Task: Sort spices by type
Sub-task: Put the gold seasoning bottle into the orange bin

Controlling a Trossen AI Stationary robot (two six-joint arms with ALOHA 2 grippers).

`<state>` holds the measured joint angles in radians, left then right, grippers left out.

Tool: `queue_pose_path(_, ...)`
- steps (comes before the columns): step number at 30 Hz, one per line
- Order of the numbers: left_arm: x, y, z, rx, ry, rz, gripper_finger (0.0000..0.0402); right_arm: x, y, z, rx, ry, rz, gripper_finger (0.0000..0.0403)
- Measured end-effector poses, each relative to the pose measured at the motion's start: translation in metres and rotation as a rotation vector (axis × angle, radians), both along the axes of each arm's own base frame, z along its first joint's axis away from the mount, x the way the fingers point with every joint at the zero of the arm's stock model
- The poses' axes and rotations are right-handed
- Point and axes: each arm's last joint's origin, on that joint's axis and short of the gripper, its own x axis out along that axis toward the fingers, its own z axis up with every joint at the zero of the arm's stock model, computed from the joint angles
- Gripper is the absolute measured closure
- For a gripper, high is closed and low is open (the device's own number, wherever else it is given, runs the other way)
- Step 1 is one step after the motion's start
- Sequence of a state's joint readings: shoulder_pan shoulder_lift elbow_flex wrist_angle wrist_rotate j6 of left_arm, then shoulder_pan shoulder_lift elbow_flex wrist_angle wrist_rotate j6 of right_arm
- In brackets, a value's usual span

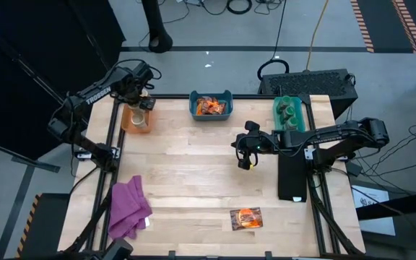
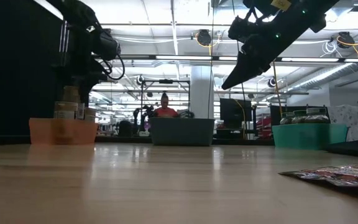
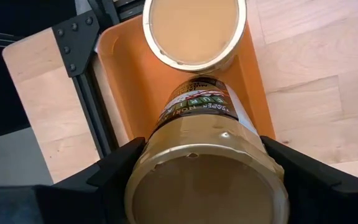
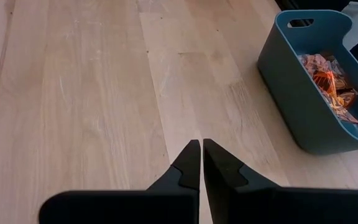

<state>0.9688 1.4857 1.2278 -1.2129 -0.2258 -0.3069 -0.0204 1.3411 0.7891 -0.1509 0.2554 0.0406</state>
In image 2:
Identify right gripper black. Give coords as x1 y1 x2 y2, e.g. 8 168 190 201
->
221 7 311 90

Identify black monitor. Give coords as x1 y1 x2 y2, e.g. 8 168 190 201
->
219 98 253 123

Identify white structural column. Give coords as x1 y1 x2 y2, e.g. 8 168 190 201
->
190 65 214 119

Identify black curtain partition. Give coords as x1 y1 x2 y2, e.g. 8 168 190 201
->
0 0 90 136

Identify long ceiling light bar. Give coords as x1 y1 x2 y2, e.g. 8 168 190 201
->
116 55 358 63

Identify red storage cabinet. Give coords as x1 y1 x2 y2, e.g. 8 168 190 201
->
256 116 272 139

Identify orange plastic bin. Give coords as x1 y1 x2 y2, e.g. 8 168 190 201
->
29 117 99 146

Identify person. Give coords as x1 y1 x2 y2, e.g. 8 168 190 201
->
154 92 180 118

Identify teal plastic bin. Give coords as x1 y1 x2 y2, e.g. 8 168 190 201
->
271 123 349 151

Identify blue-grey plastic bin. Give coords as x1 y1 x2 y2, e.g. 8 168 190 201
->
150 117 216 147

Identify white patterned cloth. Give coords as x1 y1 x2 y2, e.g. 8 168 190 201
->
327 105 358 142

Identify orange brown spice packet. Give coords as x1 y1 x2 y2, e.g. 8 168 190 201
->
278 164 358 189

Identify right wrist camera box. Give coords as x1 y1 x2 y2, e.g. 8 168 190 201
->
227 15 254 43

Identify yellow hanging cable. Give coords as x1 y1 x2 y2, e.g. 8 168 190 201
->
272 60 285 118

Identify black ceiling cable reel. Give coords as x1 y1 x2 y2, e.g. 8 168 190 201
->
336 30 356 49
196 29 213 47

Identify silver ventilation duct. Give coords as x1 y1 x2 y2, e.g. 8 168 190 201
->
286 62 358 93

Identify black metal frame station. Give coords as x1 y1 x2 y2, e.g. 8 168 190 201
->
140 78 191 119

